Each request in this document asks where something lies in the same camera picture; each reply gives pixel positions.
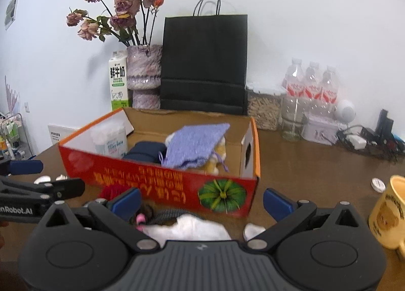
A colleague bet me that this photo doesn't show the white round cap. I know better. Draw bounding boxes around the white round cap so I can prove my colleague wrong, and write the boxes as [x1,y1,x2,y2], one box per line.
[371,178,387,193]

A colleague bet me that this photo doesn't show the navy zip case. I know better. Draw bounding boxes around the navy zip case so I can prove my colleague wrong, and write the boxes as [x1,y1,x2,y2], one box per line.
[122,141,168,165]

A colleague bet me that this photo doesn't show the yellow bear mug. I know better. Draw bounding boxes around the yellow bear mug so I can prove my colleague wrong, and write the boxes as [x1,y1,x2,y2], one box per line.
[369,175,405,261]

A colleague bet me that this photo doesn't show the dried pink flowers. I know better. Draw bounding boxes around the dried pink flowers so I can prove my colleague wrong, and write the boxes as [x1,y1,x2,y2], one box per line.
[66,0,165,47]

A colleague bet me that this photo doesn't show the red cardboard box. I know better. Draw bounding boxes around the red cardboard box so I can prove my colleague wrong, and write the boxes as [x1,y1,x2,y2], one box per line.
[58,108,261,219]

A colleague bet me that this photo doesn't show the white green milk carton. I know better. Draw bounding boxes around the white green milk carton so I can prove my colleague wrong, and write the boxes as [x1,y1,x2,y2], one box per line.
[108,51,130,112]

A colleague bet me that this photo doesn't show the clear drinking glass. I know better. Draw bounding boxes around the clear drinking glass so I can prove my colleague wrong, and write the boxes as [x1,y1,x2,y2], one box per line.
[281,95,309,142]

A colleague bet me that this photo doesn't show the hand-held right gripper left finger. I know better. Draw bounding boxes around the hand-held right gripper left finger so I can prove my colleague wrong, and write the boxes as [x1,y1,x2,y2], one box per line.
[32,188,160,255]

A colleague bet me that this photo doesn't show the white round speaker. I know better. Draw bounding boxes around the white round speaker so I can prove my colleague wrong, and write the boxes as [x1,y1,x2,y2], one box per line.
[334,99,356,122]

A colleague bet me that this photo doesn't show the black braided cable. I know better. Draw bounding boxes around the black braided cable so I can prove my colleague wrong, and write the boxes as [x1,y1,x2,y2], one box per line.
[142,207,197,225]

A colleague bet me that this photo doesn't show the brown wooden desk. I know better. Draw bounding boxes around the brown wooden desk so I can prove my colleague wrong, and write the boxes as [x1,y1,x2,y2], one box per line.
[32,117,405,291]

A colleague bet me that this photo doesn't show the purple wall decal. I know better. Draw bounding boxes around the purple wall decal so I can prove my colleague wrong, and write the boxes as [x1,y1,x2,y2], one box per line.
[4,75,20,114]

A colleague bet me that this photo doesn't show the pale tin box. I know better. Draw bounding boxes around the pale tin box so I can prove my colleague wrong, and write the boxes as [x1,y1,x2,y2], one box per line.
[301,112,340,146]

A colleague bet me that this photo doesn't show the wire storage rack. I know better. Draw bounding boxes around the wire storage rack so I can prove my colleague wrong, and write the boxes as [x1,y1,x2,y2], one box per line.
[0,112,34,160]

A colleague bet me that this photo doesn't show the white charger plug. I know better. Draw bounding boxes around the white charger plug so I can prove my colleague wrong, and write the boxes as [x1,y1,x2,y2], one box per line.
[346,133,368,150]

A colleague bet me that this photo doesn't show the wall picture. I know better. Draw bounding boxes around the wall picture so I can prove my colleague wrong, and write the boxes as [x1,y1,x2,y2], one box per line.
[4,0,21,30]

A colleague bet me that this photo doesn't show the yellow plush toy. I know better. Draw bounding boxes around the yellow plush toy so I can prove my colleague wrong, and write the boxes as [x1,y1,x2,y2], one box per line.
[202,137,228,175]

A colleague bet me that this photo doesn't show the black upright device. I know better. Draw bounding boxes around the black upright device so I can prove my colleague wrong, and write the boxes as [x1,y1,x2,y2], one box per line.
[375,109,394,140]

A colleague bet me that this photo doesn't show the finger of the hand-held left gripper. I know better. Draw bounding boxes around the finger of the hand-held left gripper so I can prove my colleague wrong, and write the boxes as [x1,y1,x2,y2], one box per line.
[0,160,44,178]
[0,178,86,201]

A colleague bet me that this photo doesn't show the purple fuzzy vase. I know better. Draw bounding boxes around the purple fuzzy vase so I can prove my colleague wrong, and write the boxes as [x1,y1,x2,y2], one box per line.
[127,44,163,110]

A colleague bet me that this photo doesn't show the clear container of pellets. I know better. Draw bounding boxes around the clear container of pellets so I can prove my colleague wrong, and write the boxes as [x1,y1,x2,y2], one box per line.
[246,82,285,131]

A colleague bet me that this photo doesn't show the clear cotton swab box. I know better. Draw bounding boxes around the clear cotton swab box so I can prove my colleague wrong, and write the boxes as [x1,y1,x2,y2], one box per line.
[91,121,129,156]

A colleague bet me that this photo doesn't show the purple drawstring pouch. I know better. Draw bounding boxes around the purple drawstring pouch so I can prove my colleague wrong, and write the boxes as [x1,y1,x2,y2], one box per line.
[158,123,231,170]

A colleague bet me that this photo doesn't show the black paper bag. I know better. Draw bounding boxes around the black paper bag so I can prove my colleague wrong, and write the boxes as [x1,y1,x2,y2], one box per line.
[160,0,249,116]

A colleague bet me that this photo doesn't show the white flat box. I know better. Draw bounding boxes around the white flat box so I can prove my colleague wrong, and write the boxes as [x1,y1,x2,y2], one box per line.
[48,124,81,145]

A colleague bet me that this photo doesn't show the black power strip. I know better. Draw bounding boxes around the black power strip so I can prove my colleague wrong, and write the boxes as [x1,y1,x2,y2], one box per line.
[337,125,405,162]

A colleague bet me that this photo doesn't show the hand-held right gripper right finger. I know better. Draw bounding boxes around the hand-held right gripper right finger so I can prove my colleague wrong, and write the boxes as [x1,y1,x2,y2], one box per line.
[245,188,371,255]

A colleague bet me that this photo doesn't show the red fabric rose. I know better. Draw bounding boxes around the red fabric rose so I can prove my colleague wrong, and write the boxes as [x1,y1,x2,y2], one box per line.
[98,183,127,201]

